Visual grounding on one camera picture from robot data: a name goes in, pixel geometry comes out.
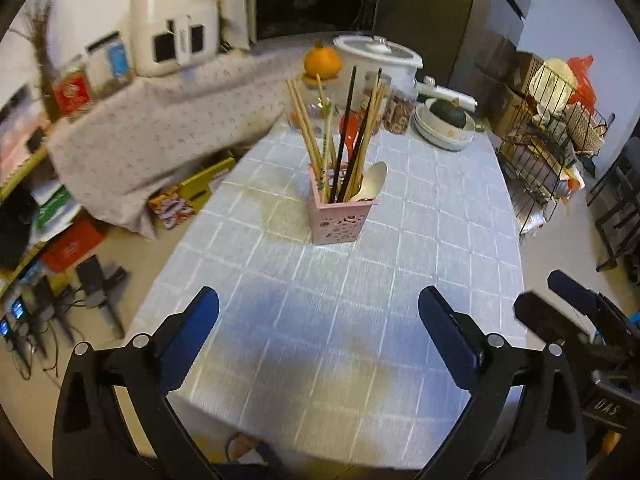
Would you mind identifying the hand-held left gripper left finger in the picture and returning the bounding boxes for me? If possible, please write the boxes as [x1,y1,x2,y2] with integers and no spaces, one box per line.
[51,286,221,480]

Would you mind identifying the blue label plastic jar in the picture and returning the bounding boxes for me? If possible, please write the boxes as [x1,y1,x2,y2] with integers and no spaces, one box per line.
[85,30,134,99]

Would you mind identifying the black wire dish rack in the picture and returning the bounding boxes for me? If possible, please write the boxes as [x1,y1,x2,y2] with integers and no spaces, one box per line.
[497,57,609,237]

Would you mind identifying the yellow snack carton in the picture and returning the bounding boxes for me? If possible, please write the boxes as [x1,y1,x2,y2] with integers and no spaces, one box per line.
[149,157,236,231]

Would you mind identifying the red plastic spoon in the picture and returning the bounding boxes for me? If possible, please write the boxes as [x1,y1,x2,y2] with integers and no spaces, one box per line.
[340,112,364,160]

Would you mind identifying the red flat box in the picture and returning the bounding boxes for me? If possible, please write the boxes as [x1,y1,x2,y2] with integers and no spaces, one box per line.
[42,220,107,272]

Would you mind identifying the stack of white bowls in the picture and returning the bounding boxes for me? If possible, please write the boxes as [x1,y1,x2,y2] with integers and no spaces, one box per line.
[412,97,489,152]

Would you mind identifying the black chair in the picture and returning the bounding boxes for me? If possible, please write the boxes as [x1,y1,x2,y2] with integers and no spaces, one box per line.
[587,135,640,272]

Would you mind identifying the dark grey refrigerator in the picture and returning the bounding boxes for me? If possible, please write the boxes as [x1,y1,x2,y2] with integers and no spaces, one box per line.
[370,0,539,112]

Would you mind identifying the dried twig bundle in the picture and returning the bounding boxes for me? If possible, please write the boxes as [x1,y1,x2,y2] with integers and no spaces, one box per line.
[9,0,57,122]

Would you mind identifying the bundle of chopsticks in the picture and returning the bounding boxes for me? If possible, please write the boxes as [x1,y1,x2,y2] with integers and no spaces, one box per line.
[342,68,383,201]

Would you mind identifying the clear jar of dried food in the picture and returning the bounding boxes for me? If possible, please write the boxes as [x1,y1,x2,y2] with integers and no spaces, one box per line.
[382,87,417,136]

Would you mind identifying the spice jar with red powder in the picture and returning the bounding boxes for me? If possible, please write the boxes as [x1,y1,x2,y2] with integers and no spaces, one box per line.
[362,72,394,132]

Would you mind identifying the grey handheld device on floor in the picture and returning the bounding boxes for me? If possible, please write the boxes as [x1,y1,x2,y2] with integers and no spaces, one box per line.
[75,255,127,339]

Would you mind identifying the green printed wooden chopstick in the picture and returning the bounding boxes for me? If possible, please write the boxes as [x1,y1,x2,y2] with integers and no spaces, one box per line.
[315,73,336,181]
[320,101,335,204]

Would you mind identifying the white microwave oven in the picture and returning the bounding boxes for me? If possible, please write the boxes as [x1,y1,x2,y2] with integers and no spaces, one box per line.
[219,0,387,54]

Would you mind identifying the beige plastic spoon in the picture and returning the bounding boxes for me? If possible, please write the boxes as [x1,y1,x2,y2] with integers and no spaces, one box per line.
[349,161,389,204]

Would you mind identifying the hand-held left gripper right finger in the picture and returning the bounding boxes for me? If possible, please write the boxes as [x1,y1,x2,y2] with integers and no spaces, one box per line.
[417,285,590,480]

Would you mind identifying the black chopstick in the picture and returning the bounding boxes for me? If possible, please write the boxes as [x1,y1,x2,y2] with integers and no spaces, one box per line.
[334,65,358,203]

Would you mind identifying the red plastic bag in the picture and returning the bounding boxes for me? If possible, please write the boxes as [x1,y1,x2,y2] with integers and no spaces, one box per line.
[567,54,599,107]

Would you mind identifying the dark green squash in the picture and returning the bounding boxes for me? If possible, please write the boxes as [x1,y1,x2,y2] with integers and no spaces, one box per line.
[430,98,469,129]

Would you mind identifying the red label glass jar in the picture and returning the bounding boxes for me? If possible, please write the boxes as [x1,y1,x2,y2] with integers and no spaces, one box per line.
[50,55,99,122]

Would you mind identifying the grey checked tablecloth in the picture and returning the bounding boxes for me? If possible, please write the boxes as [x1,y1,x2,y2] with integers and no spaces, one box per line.
[122,122,526,473]

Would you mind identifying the pink perforated utensil holder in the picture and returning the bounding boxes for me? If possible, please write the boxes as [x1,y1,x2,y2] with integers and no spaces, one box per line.
[307,161,377,246]

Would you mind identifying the person's foot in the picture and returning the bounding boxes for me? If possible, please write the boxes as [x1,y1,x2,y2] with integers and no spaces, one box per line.
[224,432,274,464]

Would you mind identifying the green and white bag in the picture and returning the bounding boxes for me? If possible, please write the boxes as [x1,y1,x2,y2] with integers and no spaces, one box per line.
[34,184,72,232]

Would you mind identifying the brown cardboard boxes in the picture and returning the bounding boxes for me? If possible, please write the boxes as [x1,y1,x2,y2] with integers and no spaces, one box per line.
[474,35,547,137]

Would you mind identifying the white air fryer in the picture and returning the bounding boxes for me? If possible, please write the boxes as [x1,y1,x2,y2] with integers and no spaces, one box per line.
[129,0,222,79]

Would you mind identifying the clear glass jar wooden lid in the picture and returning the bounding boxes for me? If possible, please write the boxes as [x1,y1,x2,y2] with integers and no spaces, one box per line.
[287,75,347,132]

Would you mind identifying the white electric cooking pot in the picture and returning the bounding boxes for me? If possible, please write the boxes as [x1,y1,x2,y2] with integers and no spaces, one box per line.
[332,34,479,114]

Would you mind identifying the orange fruit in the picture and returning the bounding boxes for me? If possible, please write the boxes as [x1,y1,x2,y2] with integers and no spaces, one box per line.
[303,40,344,80]

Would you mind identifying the floral cloth over cabinet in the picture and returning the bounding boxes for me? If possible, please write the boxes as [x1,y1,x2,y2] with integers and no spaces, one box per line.
[47,37,322,242]

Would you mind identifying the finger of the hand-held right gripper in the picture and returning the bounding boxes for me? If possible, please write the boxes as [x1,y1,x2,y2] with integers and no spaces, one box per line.
[547,269,640,345]
[514,290,610,358]

